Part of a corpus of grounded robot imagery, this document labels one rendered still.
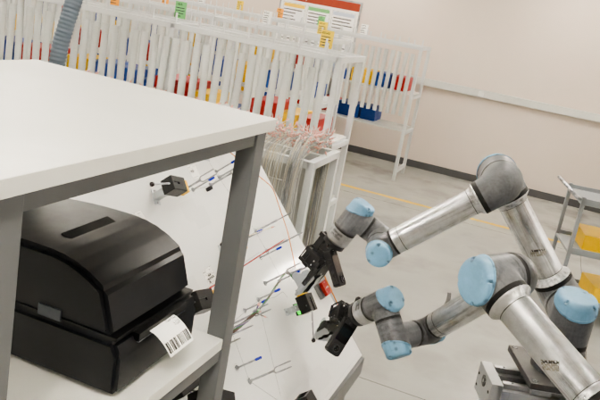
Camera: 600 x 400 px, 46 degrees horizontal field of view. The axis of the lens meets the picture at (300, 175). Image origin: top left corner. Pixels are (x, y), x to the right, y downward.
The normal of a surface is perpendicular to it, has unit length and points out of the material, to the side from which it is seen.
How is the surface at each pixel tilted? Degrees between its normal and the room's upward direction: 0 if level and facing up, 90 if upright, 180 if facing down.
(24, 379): 0
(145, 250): 33
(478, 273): 87
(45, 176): 90
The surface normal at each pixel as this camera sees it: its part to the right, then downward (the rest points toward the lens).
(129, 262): 0.55, -0.77
